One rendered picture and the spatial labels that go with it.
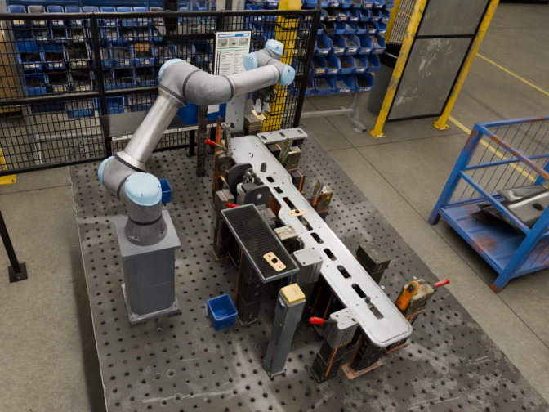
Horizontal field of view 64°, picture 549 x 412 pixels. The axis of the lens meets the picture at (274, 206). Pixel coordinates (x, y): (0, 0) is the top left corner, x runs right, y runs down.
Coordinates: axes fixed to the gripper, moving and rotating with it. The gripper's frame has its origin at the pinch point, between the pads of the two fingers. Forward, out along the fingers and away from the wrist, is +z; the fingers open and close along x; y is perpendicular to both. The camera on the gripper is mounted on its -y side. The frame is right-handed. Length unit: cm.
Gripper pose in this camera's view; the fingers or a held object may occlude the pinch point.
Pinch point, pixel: (259, 110)
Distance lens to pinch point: 216.3
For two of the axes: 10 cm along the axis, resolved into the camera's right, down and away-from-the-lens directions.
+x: 8.7, -2.0, 4.4
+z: -1.9, 6.9, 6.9
